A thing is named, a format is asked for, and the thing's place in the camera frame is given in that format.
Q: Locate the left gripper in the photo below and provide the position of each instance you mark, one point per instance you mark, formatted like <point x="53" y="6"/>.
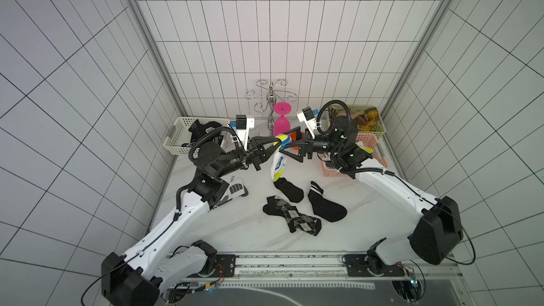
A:
<point x="259" y="153"/>

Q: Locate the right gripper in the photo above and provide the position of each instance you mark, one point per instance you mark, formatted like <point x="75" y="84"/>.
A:
<point x="306" y="148"/>

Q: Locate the black grey argyle sock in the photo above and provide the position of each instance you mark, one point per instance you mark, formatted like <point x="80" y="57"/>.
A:
<point x="276" y="206"/>

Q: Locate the white sock yellow blue patches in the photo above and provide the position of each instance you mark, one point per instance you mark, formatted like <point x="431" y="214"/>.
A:
<point x="367" y="149"/>

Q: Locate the black sock white logo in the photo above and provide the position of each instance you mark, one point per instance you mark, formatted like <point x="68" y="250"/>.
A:
<point x="199" y="129"/>

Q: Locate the black sock white stripes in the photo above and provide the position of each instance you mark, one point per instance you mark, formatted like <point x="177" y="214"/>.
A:
<point x="326" y="209"/>

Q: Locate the yellow brown plaid sock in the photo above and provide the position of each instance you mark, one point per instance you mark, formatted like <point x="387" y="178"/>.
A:
<point x="369" y="120"/>

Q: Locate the black white sock pile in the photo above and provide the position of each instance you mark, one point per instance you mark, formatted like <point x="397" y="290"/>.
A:
<point x="290" y="191"/>

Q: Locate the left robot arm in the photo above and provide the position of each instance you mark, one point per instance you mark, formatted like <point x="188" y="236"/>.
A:
<point x="148" y="268"/>

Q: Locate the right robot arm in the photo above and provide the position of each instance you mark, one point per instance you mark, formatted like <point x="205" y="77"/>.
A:
<point x="438" y="228"/>

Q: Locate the pink plastic basket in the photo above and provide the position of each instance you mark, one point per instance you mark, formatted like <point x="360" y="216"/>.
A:
<point x="378" y="160"/>

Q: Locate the green plastic basket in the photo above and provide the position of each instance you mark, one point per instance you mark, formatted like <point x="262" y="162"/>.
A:
<point x="357" y="110"/>

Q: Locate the white plastic basket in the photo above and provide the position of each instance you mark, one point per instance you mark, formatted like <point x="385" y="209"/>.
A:
<point x="178" y="142"/>

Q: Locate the pink plastic goblet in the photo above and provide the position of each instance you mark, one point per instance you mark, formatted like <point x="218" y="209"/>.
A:
<point x="282" y="124"/>

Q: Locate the chrome cup holder stand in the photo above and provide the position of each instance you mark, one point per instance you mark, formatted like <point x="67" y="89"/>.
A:
<point x="272" y="92"/>

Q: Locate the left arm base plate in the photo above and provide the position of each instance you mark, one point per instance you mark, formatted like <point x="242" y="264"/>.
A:
<point x="224" y="266"/>

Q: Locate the aluminium rail frame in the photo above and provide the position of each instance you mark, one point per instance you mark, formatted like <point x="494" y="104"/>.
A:
<point x="322" y="270"/>

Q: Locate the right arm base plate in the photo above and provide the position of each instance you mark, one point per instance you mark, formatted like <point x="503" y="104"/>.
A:
<point x="358" y="265"/>

